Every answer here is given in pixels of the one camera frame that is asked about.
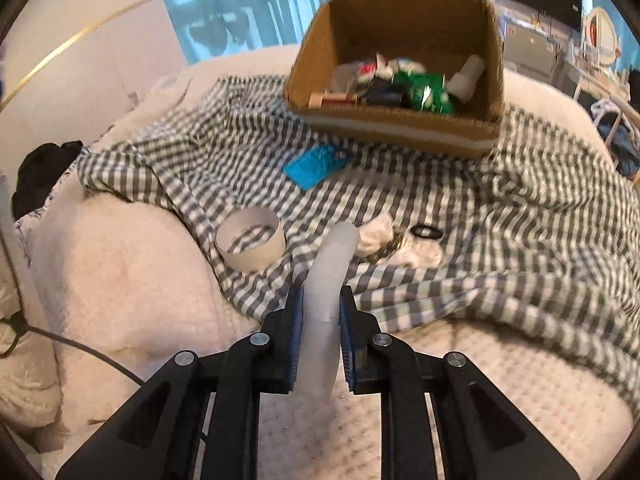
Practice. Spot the white cloth piece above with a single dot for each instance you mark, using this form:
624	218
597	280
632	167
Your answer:
420	255

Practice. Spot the clear bottle with blue label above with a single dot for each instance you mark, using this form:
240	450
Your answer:
407	65

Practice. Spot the blue clothes pile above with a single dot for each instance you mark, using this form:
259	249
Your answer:
620	140

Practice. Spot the white plush toy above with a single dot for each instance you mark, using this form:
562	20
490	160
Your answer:
380	232

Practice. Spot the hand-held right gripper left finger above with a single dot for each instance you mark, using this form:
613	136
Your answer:
298	340

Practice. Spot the white sachet with red label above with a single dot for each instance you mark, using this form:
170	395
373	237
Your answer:
350	77

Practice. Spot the grey checked cloth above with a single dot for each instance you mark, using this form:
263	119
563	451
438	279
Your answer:
500	220

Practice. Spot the white round fan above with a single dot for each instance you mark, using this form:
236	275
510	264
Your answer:
600	35

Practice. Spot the brown cardboard box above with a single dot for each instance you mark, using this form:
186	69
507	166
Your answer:
450	20

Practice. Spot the red and cream medicine box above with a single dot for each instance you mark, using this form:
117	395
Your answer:
332	100

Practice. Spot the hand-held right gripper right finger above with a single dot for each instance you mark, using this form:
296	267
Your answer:
346	340

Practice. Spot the white padded quilt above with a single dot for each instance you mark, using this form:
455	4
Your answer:
15	360

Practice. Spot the black cloth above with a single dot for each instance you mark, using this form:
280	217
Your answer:
42	175

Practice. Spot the grey desk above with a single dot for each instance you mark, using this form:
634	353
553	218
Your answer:
530	45

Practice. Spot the teal foil packet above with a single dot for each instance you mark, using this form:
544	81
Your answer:
315	167

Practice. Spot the green foil packet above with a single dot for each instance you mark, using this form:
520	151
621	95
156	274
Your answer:
425	90

